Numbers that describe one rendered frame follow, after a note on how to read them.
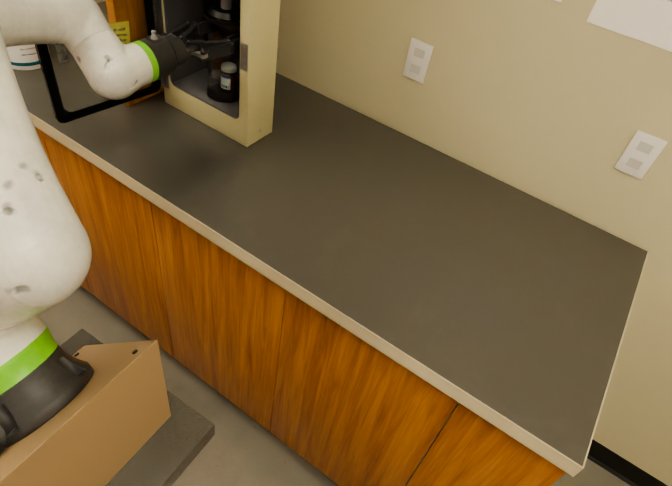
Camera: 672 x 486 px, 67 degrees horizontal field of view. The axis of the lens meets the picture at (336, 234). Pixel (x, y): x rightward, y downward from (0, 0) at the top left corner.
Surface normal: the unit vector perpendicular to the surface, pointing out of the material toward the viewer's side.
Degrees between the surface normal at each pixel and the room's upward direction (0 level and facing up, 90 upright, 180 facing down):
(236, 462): 0
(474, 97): 90
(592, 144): 90
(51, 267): 68
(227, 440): 0
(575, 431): 0
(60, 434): 90
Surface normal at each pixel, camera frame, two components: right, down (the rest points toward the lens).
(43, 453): 0.84, 0.45
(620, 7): -0.56, 0.52
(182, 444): 0.14, -0.71
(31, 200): 0.61, -0.46
